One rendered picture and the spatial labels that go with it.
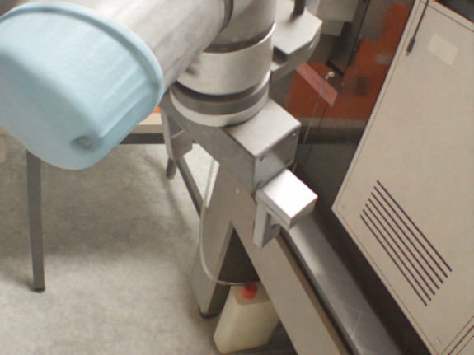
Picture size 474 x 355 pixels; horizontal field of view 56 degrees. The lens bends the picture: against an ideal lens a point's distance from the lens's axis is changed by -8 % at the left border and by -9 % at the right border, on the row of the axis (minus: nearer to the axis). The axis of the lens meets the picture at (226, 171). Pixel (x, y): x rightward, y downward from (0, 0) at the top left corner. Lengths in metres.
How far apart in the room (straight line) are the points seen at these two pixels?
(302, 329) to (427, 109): 0.52
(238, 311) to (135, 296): 0.44
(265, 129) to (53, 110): 0.20
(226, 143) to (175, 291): 1.48
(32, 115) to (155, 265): 1.71
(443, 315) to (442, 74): 0.38
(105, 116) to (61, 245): 1.75
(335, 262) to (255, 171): 0.67
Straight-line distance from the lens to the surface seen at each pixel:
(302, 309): 1.02
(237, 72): 0.31
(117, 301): 1.76
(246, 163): 0.35
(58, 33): 0.19
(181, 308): 1.77
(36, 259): 1.64
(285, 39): 0.37
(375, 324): 0.93
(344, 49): 1.01
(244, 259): 1.46
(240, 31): 0.29
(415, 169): 0.82
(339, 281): 0.97
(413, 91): 0.83
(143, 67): 0.20
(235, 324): 1.56
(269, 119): 0.36
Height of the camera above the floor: 1.38
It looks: 34 degrees down
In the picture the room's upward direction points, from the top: 15 degrees clockwise
